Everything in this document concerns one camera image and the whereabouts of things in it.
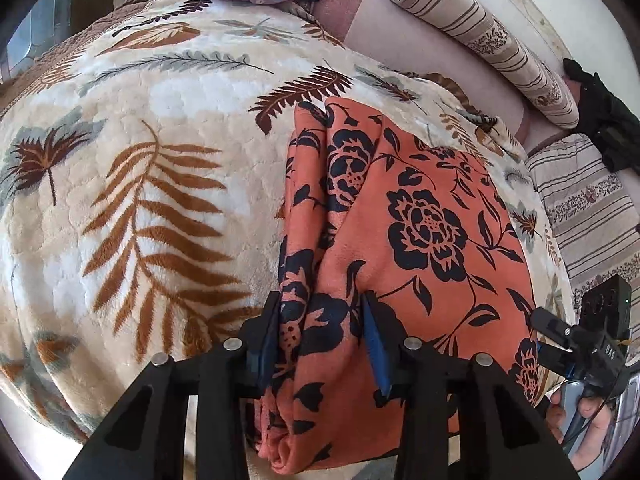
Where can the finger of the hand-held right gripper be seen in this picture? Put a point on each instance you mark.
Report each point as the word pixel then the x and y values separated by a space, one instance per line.
pixel 555 360
pixel 552 325

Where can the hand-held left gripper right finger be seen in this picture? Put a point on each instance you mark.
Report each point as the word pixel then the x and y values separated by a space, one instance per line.
pixel 375 350

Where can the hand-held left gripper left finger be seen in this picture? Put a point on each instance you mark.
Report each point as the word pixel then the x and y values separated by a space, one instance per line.
pixel 267 350

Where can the orange floral garment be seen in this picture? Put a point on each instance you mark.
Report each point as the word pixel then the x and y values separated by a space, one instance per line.
pixel 425 260

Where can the person's right hand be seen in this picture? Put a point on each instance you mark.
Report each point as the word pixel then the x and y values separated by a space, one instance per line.
pixel 592 435

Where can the striped floral pillow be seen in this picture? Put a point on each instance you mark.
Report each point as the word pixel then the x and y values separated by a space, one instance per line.
pixel 580 200

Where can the black cloth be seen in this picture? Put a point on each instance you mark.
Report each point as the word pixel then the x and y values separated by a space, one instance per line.
pixel 605 110

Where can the leaf print fleece blanket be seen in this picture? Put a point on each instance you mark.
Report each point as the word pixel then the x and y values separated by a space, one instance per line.
pixel 150 110

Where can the pink bed sheet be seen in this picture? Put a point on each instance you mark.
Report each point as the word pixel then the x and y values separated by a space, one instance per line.
pixel 425 50

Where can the striped bolster pillow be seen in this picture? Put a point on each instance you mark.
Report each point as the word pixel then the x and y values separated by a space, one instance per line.
pixel 480 25

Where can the white bed headboard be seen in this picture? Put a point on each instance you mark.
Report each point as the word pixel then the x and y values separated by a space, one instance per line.
pixel 525 0

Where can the window with wooden frame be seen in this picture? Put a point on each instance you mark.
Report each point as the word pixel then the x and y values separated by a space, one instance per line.
pixel 20 50

